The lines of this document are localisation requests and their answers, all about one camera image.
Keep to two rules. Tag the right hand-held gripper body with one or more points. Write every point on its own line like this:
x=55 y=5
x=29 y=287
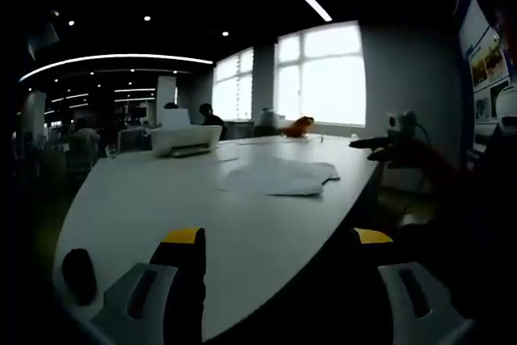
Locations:
x=402 y=124

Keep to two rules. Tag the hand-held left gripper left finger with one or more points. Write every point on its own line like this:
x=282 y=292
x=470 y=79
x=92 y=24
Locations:
x=182 y=280

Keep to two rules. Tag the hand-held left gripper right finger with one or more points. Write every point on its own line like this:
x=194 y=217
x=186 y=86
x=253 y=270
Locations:
x=428 y=300

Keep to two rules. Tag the person's right hand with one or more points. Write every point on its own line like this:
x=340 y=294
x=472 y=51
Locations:
x=416 y=153

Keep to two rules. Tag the orange plush toy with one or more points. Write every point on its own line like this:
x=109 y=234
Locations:
x=299 y=127

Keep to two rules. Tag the white table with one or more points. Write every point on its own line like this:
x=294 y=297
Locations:
x=161 y=207

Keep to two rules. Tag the large bright window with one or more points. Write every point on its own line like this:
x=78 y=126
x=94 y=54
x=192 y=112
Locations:
x=327 y=78

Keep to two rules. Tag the black computer mouse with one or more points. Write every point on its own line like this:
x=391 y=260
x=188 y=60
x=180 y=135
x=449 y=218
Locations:
x=78 y=276

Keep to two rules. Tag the white chest device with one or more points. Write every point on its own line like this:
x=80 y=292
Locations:
x=508 y=106

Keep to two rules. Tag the white printer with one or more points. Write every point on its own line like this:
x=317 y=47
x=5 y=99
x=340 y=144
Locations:
x=186 y=139

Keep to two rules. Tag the clear drinking glass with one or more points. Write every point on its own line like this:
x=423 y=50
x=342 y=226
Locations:
x=111 y=153

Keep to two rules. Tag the narrow bright window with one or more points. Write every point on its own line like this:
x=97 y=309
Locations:
x=232 y=90

